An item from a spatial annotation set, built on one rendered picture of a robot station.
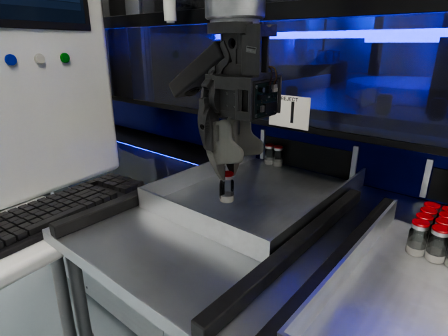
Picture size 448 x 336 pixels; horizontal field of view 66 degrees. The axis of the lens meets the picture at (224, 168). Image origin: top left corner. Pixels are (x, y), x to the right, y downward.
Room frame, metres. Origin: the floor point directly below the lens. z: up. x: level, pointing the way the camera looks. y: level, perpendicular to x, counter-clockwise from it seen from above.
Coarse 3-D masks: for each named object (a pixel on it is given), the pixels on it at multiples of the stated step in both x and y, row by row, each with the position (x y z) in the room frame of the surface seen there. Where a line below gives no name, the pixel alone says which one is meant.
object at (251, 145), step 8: (232, 120) 0.49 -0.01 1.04; (232, 128) 0.48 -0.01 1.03; (240, 128) 0.49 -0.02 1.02; (248, 128) 0.48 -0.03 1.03; (232, 136) 0.49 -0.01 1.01; (240, 136) 0.49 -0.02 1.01; (248, 136) 0.48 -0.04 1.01; (240, 144) 0.49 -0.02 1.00; (248, 144) 0.48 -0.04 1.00; (256, 144) 0.47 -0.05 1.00; (248, 152) 0.48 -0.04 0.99; (256, 152) 0.47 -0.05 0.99; (232, 168) 0.49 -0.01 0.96
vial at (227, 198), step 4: (232, 176) 0.47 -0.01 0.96; (224, 180) 0.47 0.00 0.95; (228, 180) 0.47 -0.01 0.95; (232, 180) 0.48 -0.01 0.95; (220, 184) 0.48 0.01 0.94; (224, 184) 0.47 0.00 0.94; (228, 184) 0.47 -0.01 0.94; (232, 184) 0.47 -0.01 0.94; (224, 188) 0.47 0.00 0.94; (228, 188) 0.47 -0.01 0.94; (232, 188) 0.47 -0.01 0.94; (224, 192) 0.47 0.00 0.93; (228, 192) 0.47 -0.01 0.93; (232, 192) 0.47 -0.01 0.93; (224, 196) 0.47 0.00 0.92; (228, 196) 0.47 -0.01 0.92; (232, 196) 0.47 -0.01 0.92; (220, 200) 0.48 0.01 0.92; (224, 200) 0.47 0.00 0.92; (228, 200) 0.47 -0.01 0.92; (232, 200) 0.47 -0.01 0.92
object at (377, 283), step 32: (384, 224) 0.43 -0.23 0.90; (352, 256) 0.34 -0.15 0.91; (384, 256) 0.38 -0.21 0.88; (320, 288) 0.28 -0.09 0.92; (352, 288) 0.32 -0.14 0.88; (384, 288) 0.32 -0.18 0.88; (416, 288) 0.32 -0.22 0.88; (288, 320) 0.23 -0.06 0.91; (320, 320) 0.27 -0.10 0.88; (352, 320) 0.27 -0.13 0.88; (384, 320) 0.27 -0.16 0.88; (416, 320) 0.27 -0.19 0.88
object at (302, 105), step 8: (288, 96) 0.64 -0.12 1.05; (288, 104) 0.64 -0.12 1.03; (296, 104) 0.63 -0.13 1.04; (304, 104) 0.62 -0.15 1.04; (280, 112) 0.65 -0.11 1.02; (288, 112) 0.64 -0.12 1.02; (296, 112) 0.63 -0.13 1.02; (304, 112) 0.62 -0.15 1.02; (272, 120) 0.66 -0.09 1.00; (280, 120) 0.65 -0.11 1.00; (288, 120) 0.64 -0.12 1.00; (296, 120) 0.63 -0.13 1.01; (304, 120) 0.62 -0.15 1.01; (296, 128) 0.63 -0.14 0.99; (304, 128) 0.62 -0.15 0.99
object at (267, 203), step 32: (256, 160) 0.77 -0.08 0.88; (160, 192) 0.56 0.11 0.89; (192, 192) 0.58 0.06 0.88; (256, 192) 0.58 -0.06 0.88; (288, 192) 0.58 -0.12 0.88; (320, 192) 0.58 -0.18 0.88; (192, 224) 0.44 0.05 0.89; (224, 224) 0.41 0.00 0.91; (256, 224) 0.46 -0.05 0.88; (288, 224) 0.46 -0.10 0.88; (256, 256) 0.37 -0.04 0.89
